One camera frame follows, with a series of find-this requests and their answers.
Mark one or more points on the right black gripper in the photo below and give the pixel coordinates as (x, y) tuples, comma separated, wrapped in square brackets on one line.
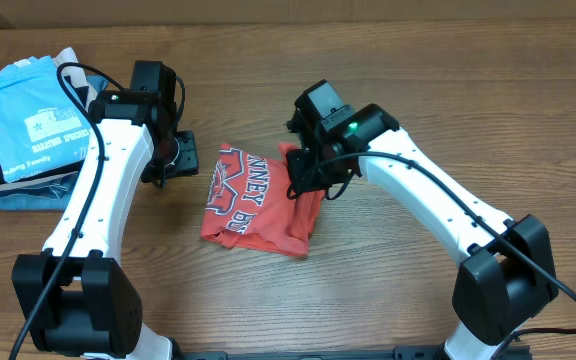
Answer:
[(309, 185)]

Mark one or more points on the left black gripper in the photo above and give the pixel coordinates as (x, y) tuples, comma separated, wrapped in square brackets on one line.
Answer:
[(188, 163)]

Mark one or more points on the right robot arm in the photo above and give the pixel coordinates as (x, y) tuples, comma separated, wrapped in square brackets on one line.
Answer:
[(505, 266)]

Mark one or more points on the light blue printed t-shirt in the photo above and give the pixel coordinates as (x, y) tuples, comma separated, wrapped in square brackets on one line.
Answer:
[(40, 127)]

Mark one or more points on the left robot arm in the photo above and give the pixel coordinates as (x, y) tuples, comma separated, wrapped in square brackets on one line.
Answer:
[(75, 297)]

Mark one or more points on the red t-shirt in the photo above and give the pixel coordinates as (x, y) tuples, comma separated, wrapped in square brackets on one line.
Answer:
[(248, 205)]

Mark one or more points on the beige folded garment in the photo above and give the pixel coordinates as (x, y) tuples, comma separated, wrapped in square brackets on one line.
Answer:
[(68, 57)]

